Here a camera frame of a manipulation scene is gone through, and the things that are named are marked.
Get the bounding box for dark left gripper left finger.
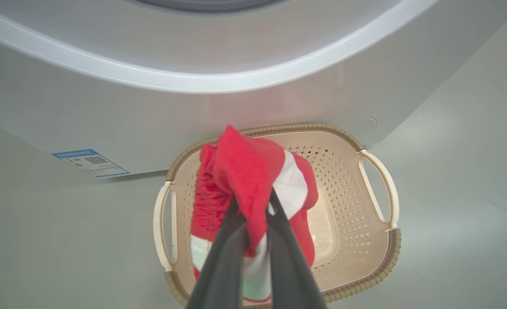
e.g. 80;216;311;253
186;197;250;309

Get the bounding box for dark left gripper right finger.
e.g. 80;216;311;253
265;188;328;309

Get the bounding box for red and white garment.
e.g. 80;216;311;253
189;124;319;303

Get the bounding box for beige perforated laundry basket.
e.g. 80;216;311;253
152;123;402;309

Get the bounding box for white washing machine body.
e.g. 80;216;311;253
0;0;507;179

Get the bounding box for blue white energy label sticker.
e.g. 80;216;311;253
51;148;131;179

